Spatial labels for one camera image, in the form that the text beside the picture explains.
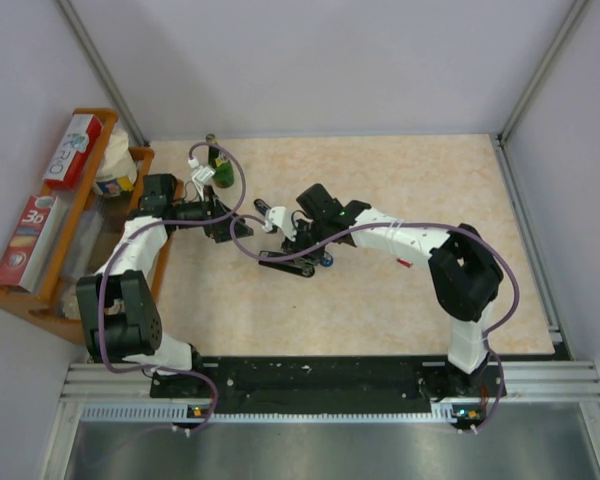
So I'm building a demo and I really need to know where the red white box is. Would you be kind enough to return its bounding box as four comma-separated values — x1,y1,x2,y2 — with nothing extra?
0,195,66,293
43,114,102,190

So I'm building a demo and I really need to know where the red staple tray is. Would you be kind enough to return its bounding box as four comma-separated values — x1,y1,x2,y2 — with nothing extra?
396,258,412,268

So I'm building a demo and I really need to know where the white cloth roll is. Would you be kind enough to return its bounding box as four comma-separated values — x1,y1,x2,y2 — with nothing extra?
60,286,81,320

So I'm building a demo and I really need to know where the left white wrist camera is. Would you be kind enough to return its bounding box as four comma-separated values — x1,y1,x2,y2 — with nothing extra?
187,156,216,187

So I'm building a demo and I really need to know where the red white box upper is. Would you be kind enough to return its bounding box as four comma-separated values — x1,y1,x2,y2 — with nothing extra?
43,114,102,190

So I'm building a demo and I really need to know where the white paper bag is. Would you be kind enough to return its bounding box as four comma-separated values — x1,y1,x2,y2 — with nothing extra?
92,124,138,197

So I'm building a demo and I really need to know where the black stapler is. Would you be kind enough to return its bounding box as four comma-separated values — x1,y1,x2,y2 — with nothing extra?
258,251,315,278

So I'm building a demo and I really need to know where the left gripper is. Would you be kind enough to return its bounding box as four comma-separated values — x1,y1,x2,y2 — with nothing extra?
174,185,252,243

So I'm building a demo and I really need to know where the blue stapler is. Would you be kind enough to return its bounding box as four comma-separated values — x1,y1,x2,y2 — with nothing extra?
253,198,334,267

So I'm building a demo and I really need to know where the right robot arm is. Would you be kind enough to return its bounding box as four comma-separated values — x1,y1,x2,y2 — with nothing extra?
265,183,503,396

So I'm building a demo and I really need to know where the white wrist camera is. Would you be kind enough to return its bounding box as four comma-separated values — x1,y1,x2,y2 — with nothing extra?
262,206,297,241
187,156,216,187

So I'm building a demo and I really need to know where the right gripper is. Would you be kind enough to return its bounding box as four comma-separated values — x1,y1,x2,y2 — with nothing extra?
282,219,331,267

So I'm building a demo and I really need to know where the wooden shelf rack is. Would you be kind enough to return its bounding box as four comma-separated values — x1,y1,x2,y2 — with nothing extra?
0,106,185,347

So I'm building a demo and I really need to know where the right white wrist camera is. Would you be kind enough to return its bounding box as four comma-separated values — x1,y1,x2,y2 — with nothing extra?
262,206,297,241

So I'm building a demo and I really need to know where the red white box lower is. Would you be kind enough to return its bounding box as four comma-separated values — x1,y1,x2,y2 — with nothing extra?
0,195,66,293

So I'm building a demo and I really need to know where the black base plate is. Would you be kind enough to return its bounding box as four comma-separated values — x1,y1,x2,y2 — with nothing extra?
150,355,506,415

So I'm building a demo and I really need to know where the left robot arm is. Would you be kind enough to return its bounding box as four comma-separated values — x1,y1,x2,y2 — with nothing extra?
76,174,254,397

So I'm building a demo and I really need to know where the green glass bottle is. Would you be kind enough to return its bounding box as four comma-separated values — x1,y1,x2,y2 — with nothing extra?
208,146,234,189

